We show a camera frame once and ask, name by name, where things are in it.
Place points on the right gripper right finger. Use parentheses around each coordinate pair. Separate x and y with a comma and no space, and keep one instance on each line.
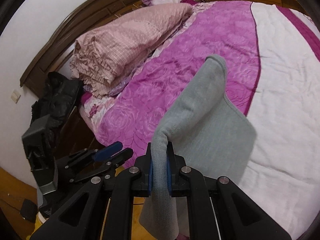
(176,183)

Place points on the black jacket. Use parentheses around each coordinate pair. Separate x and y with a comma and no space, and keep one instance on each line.
(61,95)

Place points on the dark wooden headboard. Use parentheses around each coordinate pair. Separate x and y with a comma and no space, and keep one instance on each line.
(59,48)

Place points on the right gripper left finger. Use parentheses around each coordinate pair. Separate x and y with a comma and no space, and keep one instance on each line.
(143,183)

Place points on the pink ruffled folded quilt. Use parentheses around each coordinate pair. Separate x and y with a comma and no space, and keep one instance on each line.
(105,56)

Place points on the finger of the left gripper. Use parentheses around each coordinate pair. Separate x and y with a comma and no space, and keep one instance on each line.
(80,167)
(107,152)

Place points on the magenta and white bedspread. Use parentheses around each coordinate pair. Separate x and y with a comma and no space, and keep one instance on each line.
(236,91)

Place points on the white wall switch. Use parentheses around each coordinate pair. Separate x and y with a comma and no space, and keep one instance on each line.
(15,96)

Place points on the grey fleece pants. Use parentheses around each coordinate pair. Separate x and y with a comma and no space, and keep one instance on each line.
(209,132)

